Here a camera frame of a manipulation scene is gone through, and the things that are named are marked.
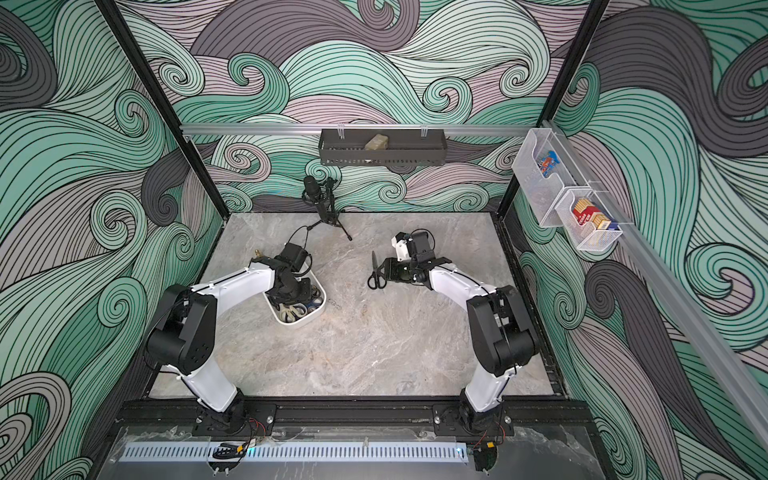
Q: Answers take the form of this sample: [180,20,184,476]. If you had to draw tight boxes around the aluminium wall rail right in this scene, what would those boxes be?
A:
[539,119,768,445]

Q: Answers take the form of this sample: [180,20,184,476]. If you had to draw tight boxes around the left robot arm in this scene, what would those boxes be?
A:
[144,257,312,413]

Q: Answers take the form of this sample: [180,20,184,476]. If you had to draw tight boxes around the black microphone on tripod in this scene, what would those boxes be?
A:
[301,175,353,241]

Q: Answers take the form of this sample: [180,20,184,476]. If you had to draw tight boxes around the clear wall bin upper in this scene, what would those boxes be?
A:
[513,128,589,228]

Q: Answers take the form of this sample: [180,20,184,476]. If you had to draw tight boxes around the blue red packet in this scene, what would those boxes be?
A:
[536,150,561,178]

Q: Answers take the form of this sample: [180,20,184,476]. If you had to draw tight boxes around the red yellow boxes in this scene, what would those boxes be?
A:
[571,198,619,231]

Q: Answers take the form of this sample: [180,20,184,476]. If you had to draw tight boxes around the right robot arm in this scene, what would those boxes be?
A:
[376,257,539,416]

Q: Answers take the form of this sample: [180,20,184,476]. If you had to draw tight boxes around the cream handled scissors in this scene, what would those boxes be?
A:
[277,303,307,324]

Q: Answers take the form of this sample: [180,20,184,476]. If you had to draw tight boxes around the white plastic storage box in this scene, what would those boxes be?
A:
[263,280,326,327]

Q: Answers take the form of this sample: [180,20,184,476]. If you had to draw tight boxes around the aluminium wall rail back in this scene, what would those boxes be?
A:
[180,122,533,137]

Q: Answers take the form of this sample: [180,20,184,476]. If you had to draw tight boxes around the clear wall bin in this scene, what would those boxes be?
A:
[555,188,622,253]
[513,128,589,228]

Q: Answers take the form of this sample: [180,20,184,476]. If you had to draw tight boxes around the black wall shelf tray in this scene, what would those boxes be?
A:
[318,128,448,168]

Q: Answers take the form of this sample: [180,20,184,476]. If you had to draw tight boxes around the clear wall bin lower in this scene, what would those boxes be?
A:
[555,188,622,253]

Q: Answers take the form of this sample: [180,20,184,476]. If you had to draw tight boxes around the white perforated cable duct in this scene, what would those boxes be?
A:
[117,441,469,464]

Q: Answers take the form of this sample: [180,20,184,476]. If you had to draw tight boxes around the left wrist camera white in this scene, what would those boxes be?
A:
[277,242,313,277]

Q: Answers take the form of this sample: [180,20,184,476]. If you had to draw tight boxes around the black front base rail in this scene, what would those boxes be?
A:
[115,396,593,439]

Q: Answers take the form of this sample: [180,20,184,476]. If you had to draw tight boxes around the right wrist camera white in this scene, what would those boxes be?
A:
[391,229,436,263]

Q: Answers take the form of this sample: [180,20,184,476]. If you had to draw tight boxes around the blue handled scissors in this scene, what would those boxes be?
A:
[305,295,325,315]

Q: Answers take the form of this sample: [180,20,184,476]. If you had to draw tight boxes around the large black scissors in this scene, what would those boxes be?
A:
[367,252,388,290]

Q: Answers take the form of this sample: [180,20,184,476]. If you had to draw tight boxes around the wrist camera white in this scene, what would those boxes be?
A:
[277,242,313,277]
[391,229,436,263]

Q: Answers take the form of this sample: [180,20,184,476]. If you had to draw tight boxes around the aluminium wall rail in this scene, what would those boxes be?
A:
[539,119,768,445]
[180,122,533,137]

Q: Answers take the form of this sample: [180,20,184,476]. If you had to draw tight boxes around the beige block in tray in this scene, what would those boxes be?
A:
[364,134,389,151]

